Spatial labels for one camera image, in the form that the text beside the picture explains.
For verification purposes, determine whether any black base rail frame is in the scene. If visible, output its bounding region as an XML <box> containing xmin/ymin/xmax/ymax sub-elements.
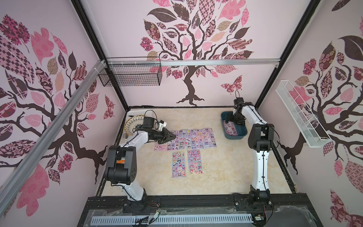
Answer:
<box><xmin>78</xmin><ymin>194</ymin><xmax>322</xmax><ymax>227</ymax></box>

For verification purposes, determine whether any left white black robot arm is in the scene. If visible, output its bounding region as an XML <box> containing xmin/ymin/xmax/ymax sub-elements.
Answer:
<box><xmin>104</xmin><ymin>115</ymin><xmax>176</xmax><ymax>202</ymax></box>

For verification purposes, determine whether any aluminium rail back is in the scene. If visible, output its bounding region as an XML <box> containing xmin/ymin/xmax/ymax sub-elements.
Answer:
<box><xmin>108</xmin><ymin>58</ymin><xmax>280</xmax><ymax>67</ymax></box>

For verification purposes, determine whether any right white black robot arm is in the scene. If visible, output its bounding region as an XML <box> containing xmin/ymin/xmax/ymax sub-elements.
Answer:
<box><xmin>233</xmin><ymin>97</ymin><xmax>274</xmax><ymax>205</ymax></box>

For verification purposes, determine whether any character sticker sheet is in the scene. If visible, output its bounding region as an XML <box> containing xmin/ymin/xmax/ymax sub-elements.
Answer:
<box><xmin>167</xmin><ymin>137</ymin><xmax>179</xmax><ymax>151</ymax></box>
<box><xmin>201</xmin><ymin>128</ymin><xmax>217</xmax><ymax>148</ymax></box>
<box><xmin>179</xmin><ymin>129</ymin><xmax>192</xmax><ymax>150</ymax></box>
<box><xmin>223</xmin><ymin>121</ymin><xmax>238</xmax><ymax>136</ymax></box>

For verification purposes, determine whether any white slotted cable duct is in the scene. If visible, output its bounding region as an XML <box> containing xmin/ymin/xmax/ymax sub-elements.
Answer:
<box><xmin>89</xmin><ymin>214</ymin><xmax>253</xmax><ymax>227</ymax></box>

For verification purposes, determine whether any patterned ceramic plate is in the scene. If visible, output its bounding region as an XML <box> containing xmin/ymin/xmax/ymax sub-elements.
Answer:
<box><xmin>124</xmin><ymin>115</ymin><xmax>144</xmax><ymax>136</ymax></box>

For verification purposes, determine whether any aluminium rail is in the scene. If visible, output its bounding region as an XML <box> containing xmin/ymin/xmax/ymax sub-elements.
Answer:
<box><xmin>108</xmin><ymin>58</ymin><xmax>280</xmax><ymax>67</ymax></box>
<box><xmin>1</xmin><ymin>60</ymin><xmax>106</xmax><ymax>216</ymax></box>

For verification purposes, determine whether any teal plastic storage box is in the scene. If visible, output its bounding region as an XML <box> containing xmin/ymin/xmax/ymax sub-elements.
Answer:
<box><xmin>221</xmin><ymin>111</ymin><xmax>248</xmax><ymax>140</ymax></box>

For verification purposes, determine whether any white wire shelf basket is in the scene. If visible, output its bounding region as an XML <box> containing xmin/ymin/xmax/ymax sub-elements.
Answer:
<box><xmin>276</xmin><ymin>80</ymin><xmax>333</xmax><ymax>148</ymax></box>

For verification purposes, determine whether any aluminium rail left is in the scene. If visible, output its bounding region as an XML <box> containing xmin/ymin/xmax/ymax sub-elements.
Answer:
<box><xmin>1</xmin><ymin>60</ymin><xmax>106</xmax><ymax>216</ymax></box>

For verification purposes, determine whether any black wire basket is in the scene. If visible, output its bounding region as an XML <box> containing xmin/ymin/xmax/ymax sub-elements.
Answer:
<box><xmin>98</xmin><ymin>57</ymin><xmax>163</xmax><ymax>87</ymax></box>

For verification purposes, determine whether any pink sticker sheet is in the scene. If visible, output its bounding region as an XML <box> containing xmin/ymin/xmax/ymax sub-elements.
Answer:
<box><xmin>154</xmin><ymin>143</ymin><xmax>167</xmax><ymax>151</ymax></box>

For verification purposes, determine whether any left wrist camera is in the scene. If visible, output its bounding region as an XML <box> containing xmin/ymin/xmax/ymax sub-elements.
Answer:
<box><xmin>157</xmin><ymin>120</ymin><xmax>167</xmax><ymax>131</ymax></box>

